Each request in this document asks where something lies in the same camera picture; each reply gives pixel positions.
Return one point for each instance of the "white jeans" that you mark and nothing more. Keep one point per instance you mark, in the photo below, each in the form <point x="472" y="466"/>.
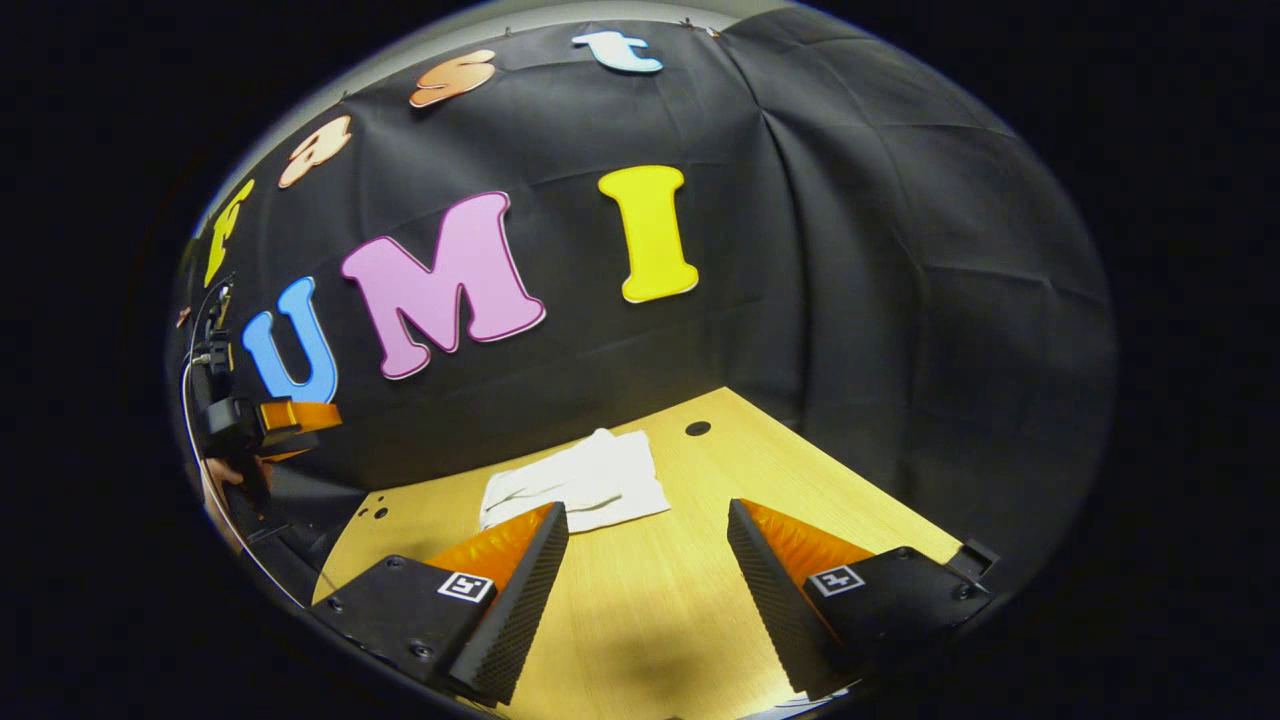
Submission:
<point x="600" y="480"/>

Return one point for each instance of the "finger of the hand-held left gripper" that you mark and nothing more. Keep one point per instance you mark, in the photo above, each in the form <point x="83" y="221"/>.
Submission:
<point x="305" y="414"/>
<point x="285" y="454"/>

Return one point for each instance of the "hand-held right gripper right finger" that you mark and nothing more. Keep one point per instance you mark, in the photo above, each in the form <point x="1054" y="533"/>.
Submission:
<point x="770" y="600"/>

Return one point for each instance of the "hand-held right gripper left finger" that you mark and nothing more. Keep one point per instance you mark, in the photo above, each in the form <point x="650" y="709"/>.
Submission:
<point x="510" y="620"/>

